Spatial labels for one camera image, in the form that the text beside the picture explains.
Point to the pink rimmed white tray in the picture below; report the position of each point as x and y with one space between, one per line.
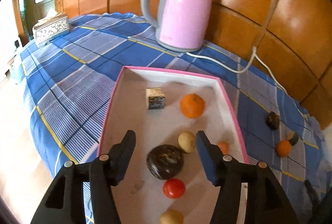
165 109

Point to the large orange mandarin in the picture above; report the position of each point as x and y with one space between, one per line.
283 148

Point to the dark brown ridged fruit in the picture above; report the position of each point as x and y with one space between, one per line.
273 120

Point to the dark brown round fruit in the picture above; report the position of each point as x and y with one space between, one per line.
165 161

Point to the small red tomato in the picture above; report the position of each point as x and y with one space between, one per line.
174 188

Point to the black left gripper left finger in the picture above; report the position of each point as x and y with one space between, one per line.
63 200

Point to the pink electric kettle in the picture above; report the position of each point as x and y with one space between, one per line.
180 24

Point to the ornate silver tissue box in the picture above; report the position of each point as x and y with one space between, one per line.
51 29

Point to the small orange carrot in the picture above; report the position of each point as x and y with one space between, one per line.
224 147

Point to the blue plaid tablecloth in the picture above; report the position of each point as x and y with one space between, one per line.
69 81

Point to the right gripper seen afar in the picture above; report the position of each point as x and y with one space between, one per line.
321 210

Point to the dark cut fruit piece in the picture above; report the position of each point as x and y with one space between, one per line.
292 138

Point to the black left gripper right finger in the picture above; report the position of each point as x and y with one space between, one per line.
266 200

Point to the tan small round fruit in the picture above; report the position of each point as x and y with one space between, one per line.
171 217

